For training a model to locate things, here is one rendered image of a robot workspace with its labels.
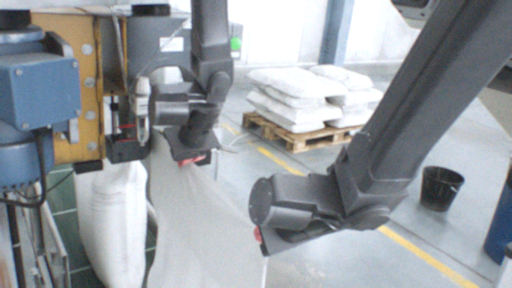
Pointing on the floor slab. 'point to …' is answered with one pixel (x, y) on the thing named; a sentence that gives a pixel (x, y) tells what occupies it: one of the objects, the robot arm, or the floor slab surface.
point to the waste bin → (500, 221)
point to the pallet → (298, 145)
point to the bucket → (440, 187)
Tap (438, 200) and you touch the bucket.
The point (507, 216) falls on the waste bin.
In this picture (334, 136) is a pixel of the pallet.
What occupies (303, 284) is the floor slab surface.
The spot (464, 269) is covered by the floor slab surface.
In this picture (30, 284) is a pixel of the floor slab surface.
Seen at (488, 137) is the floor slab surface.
